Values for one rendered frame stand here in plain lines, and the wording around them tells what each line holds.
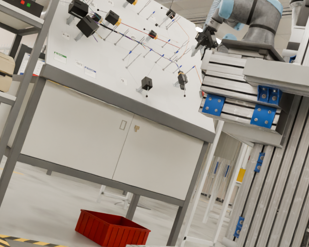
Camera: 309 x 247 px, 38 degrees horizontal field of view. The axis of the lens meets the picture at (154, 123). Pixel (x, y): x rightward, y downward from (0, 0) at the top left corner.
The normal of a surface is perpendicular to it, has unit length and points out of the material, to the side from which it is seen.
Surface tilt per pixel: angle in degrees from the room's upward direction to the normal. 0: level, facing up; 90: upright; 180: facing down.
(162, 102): 52
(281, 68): 90
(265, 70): 90
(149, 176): 90
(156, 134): 90
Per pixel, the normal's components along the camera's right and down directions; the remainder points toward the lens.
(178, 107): 0.61, -0.50
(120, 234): 0.71, 0.18
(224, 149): -0.76, -0.30
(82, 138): 0.53, 0.11
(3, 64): 0.64, -0.17
